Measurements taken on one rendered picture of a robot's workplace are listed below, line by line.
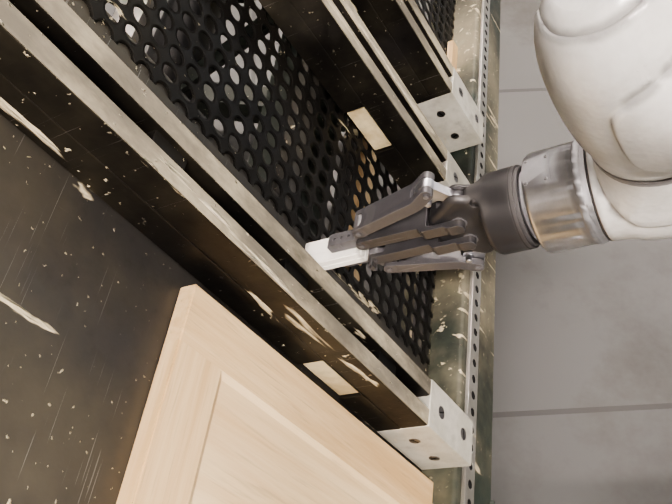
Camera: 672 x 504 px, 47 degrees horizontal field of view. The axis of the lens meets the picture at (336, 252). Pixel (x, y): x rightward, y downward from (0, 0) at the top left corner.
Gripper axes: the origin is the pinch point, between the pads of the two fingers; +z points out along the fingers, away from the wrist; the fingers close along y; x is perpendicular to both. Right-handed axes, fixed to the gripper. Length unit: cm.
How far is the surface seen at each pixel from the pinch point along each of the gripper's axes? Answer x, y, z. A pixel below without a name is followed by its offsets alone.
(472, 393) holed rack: -4.4, -40.7, 3.0
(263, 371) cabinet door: 12.1, -0.6, 6.5
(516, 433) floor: -38, -128, 30
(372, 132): -30.7, -12.6, 6.8
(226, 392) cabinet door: 16.2, 3.4, 6.8
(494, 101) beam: -70, -47, 4
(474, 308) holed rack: -18.1, -40.3, 3.1
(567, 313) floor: -76, -135, 18
